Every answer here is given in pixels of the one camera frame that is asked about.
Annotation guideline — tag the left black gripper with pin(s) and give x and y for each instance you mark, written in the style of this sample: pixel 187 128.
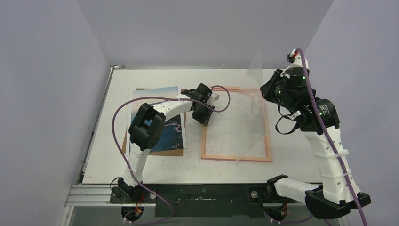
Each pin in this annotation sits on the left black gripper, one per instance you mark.
pixel 204 119

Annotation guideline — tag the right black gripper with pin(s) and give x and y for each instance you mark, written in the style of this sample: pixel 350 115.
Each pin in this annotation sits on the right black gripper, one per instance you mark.
pixel 269 90

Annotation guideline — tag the seascape photo print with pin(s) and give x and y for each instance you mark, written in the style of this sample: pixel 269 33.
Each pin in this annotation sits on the seascape photo print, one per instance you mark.
pixel 174 134

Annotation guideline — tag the clear acrylic sheet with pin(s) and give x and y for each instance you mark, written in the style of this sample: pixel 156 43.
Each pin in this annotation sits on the clear acrylic sheet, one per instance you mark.
pixel 251 142

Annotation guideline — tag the pink wooden picture frame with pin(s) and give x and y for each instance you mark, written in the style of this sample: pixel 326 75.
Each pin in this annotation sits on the pink wooden picture frame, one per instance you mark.
pixel 218 140

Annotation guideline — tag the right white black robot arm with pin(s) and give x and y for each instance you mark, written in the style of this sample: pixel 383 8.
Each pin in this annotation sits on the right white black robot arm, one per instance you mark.
pixel 338 193

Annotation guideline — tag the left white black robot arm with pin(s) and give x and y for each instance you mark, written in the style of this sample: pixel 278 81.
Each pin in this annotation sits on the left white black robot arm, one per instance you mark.
pixel 147 126

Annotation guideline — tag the brown cardboard backing board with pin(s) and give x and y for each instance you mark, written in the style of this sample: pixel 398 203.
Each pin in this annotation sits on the brown cardboard backing board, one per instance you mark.
pixel 168 153

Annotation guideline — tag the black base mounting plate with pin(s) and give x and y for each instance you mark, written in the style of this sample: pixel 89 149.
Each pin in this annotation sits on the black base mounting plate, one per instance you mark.
pixel 255 209

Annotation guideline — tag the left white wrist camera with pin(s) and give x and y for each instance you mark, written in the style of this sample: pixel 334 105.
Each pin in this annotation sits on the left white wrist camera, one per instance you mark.
pixel 213 98

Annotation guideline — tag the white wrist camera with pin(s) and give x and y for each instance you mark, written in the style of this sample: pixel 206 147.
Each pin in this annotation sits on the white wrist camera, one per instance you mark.
pixel 213 98
pixel 297 60

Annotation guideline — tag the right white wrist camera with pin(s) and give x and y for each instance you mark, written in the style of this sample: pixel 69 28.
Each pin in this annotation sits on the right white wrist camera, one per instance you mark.
pixel 297 60

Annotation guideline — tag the aluminium front rail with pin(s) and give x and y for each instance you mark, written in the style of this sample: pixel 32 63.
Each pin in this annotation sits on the aluminium front rail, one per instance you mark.
pixel 87 195

